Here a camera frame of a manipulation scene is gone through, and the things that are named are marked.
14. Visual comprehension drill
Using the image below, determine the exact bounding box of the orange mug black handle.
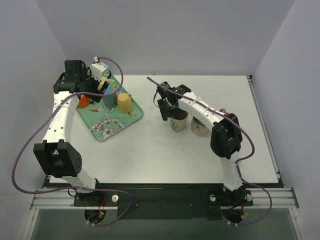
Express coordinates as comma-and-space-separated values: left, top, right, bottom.
77, 94, 91, 109

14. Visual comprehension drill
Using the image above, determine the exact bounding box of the cream floral mug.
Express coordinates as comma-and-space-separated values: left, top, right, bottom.
170, 111, 188, 133

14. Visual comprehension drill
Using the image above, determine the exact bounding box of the blue butterfly mug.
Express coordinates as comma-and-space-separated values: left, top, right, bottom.
102, 85, 117, 108

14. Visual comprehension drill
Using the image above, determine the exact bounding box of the yellow mug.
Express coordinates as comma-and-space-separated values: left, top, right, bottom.
117, 93, 133, 114

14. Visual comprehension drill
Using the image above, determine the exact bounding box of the white mug green inside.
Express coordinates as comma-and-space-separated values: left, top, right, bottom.
190, 116, 210, 137

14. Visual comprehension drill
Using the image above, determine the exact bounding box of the pink patterned mug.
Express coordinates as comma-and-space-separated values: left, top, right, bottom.
219, 108, 227, 114

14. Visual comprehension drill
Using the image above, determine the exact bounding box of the light green faceted mug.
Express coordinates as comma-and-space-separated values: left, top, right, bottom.
97, 76, 110, 93

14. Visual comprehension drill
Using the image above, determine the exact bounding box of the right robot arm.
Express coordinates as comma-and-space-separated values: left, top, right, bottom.
157, 81, 243, 205

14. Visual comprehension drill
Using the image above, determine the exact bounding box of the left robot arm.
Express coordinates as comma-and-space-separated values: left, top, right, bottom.
33, 59, 109, 206

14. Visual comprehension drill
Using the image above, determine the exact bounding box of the black mug orange pattern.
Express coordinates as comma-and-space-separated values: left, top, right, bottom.
103, 70, 112, 79

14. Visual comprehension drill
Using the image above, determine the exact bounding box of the green floral serving tray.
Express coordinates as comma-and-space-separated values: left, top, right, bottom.
74, 74, 145, 143

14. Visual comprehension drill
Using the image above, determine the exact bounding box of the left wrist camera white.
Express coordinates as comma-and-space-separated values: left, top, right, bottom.
89, 62, 109, 81

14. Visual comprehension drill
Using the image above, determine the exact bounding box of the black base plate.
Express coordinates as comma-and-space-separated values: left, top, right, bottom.
73, 183, 253, 223

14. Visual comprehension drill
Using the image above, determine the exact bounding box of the aluminium frame rail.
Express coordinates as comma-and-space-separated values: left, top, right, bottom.
31, 188, 299, 210

